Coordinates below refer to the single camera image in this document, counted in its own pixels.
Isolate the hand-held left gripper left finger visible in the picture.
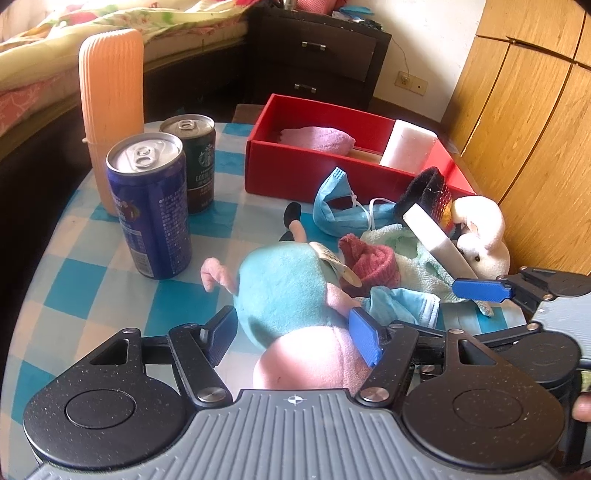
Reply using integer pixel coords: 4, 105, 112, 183
90, 305, 238, 410

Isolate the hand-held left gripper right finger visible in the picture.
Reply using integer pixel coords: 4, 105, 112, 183
348, 307, 499, 410

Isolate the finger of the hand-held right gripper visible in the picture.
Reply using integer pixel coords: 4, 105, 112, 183
471, 322, 543, 352
451, 265, 591, 317

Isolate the green and white towel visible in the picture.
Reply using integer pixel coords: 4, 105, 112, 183
360, 224, 495, 317

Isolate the blue face mask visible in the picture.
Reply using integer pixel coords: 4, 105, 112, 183
358, 286, 441, 328
312, 167, 407, 238

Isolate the white rabbit plush toy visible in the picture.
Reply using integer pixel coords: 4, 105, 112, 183
450, 196, 512, 280

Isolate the white bar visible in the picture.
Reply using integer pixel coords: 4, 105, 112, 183
403, 204, 478, 280

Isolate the pink knit hat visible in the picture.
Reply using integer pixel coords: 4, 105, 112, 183
338, 233, 402, 289

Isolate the pink pig plush toy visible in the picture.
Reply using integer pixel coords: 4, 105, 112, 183
201, 202, 384, 398

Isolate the red cardboard box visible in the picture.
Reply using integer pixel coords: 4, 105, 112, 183
244, 93, 476, 208

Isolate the person's right hand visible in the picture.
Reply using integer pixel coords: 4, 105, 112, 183
571, 394, 591, 423

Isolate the blue drink can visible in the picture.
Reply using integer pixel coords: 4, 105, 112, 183
106, 133, 193, 281

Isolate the blue checkered tablecloth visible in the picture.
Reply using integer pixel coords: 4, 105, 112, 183
9, 121, 532, 416

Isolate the white foam block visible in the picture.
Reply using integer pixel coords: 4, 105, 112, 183
379, 119, 438, 172

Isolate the dark green coffee can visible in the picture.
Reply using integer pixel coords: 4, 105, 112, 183
159, 114, 217, 214

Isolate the wooden wardrobe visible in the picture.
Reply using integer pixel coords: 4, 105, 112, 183
441, 0, 591, 278

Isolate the purple cloth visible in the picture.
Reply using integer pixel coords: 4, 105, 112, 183
277, 126, 356, 155

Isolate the bed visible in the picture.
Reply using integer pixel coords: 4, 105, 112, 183
0, 0, 259, 195

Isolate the orange ribbed bottle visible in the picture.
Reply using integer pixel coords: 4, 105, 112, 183
78, 28, 146, 217

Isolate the dark wooden nightstand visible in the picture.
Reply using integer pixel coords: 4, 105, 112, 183
249, 4, 393, 112

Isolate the blue packet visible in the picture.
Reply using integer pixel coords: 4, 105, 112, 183
342, 4, 380, 22

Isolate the floral blanket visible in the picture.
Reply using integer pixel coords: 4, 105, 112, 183
0, 0, 287, 107

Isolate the wall outlet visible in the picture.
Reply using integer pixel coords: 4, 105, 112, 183
394, 71, 428, 96

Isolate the thin power cable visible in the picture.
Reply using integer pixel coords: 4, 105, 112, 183
390, 37, 411, 79

